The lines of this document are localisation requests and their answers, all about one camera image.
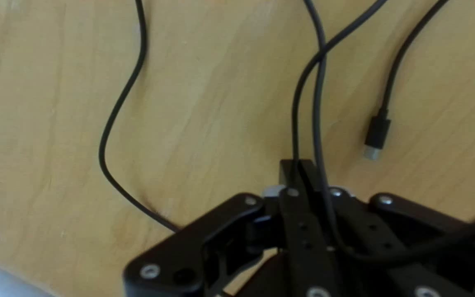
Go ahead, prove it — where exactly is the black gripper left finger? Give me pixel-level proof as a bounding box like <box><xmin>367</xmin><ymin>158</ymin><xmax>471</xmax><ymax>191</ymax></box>
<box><xmin>123</xmin><ymin>158</ymin><xmax>340</xmax><ymax>297</ymax></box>

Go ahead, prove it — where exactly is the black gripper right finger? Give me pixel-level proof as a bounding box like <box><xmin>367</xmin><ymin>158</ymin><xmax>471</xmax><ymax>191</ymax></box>
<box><xmin>302</xmin><ymin>159</ymin><xmax>475</xmax><ymax>297</ymax></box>

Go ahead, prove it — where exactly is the black cable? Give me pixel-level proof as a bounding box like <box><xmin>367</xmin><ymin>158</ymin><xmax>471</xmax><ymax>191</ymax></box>
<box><xmin>98</xmin><ymin>0</ymin><xmax>475</xmax><ymax>265</ymax></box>

